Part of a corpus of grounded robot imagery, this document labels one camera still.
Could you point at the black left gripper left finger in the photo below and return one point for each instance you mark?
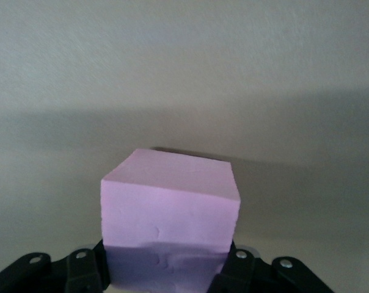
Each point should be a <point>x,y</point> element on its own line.
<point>80,268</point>

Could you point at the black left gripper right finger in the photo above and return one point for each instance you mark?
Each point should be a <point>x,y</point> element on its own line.
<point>248,268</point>

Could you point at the pink foam cube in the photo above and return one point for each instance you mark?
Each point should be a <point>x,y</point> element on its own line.
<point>169,213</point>

